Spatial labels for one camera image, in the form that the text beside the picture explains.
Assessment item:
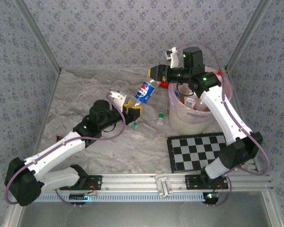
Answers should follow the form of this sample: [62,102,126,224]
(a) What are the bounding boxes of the blue Pepsi label bottle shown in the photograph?
[134,78,161,105]

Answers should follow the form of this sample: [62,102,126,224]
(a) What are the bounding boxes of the white bottle red cap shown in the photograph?
[194,98,210,112]

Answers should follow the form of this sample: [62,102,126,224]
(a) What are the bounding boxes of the purple plastic bin liner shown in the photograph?
[168,66,234,125]

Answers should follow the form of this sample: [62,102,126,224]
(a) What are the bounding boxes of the white waste bin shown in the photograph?
[168,66,234,135]

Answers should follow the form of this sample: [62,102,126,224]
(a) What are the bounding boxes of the black white checkerboard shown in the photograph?
[167,132,228,174]

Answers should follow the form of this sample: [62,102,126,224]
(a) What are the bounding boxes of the left circuit board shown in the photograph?
[69,193,90,202]

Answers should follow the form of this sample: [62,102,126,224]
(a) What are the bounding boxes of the circuit board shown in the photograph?
[69,193,90,202]
[202,192,220,204]

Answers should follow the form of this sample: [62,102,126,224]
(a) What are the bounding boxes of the right circuit board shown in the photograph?
[202,192,220,204]

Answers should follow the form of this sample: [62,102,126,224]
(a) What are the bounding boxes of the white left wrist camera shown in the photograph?
[108,91,128,112]

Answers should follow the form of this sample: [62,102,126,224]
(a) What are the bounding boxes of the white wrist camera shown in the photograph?
[165,46,180,69]
[108,91,128,112]

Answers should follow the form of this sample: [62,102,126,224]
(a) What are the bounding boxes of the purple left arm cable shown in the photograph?
[4,94,127,208]

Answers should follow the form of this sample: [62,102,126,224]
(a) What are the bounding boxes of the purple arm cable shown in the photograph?
[176,42,272,208]
[4,94,127,208]

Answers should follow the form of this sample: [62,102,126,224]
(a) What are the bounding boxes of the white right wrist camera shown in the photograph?
[165,46,180,69]

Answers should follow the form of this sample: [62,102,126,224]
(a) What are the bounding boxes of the aluminium front rail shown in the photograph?
[15,172,274,191]

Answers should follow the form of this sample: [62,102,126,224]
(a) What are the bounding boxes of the aluminium frame post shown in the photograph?
[224,0,274,71]
[13,0,62,73]

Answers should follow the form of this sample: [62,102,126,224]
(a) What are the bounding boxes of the white rail clamp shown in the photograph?
[154,173,174,198]

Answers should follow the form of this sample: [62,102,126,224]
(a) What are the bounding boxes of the slotted cable duct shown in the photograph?
[26,192,205,202]

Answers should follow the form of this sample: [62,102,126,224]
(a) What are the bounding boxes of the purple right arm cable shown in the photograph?
[176,42,272,208]

